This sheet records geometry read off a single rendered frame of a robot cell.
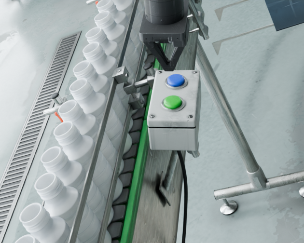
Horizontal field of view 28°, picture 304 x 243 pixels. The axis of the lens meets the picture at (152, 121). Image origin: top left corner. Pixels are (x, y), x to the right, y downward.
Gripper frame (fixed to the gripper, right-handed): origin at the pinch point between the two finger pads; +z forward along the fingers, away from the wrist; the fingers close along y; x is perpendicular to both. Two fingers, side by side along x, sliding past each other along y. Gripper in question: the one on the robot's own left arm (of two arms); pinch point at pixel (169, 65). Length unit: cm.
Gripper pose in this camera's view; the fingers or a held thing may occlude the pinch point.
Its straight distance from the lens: 95.4
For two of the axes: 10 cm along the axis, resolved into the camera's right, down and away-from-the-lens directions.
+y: -1.2, 6.5, -7.5
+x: 9.9, 0.1, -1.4
